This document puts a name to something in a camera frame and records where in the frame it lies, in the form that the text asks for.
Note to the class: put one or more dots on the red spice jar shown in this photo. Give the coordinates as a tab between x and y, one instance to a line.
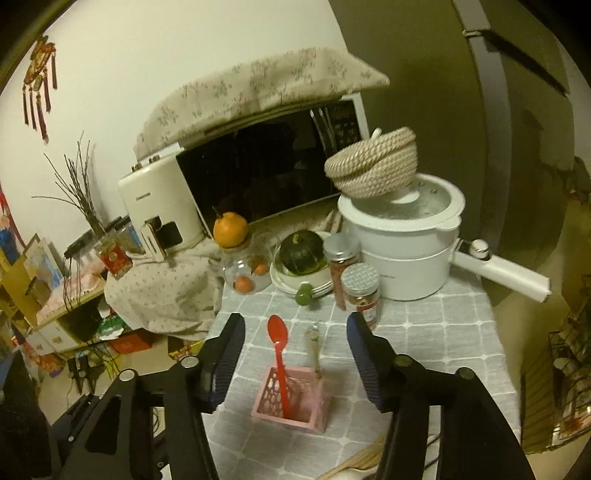
341	251

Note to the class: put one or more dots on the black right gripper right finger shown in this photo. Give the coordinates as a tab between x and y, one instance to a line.
400	386

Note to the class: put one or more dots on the black microwave oven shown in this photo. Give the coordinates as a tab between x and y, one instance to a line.
266	168

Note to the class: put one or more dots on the grey refrigerator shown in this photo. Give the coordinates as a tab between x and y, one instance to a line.
483	86

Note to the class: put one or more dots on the white air fryer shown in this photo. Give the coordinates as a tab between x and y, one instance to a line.
161	207

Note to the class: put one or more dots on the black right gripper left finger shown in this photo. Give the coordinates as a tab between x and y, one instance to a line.
194	387

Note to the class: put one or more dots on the floral cloth cover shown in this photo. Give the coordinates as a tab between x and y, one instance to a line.
294	78

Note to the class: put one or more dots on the labelled dried fruit jar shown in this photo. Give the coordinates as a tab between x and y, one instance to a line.
361	286

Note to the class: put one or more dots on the white stacked bowls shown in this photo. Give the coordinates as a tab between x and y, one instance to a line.
306	287

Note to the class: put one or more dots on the red labelled glass jar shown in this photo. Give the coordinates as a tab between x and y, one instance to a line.
112	255

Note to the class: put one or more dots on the black wire rack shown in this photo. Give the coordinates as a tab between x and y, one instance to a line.
555	407

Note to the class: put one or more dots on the woven rope basket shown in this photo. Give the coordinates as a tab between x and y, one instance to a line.
376	166

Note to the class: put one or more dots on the clear glass jar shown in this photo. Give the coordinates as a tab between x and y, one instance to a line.
246	269

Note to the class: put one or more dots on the pink perforated utensil holder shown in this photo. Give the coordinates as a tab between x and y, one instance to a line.
308	395

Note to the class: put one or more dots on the grey checked tablecloth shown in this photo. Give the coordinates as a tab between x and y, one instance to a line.
451	329

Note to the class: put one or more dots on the red plastic spoon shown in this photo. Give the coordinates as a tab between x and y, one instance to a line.
277	330

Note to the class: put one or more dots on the large orange fruit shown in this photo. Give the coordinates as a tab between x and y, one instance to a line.
230	230

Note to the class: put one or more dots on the floral draped cloth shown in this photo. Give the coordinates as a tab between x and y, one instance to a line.
178	297

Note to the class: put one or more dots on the white electric cooking pot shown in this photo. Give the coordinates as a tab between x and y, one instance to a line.
412	238

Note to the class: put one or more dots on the wooden chopstick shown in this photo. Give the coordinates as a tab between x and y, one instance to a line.
363	465

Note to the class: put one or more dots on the dried twig bouquet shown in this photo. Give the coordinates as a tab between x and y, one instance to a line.
76	186

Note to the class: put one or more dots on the red hanging ornament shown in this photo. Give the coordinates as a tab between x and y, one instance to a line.
39	80

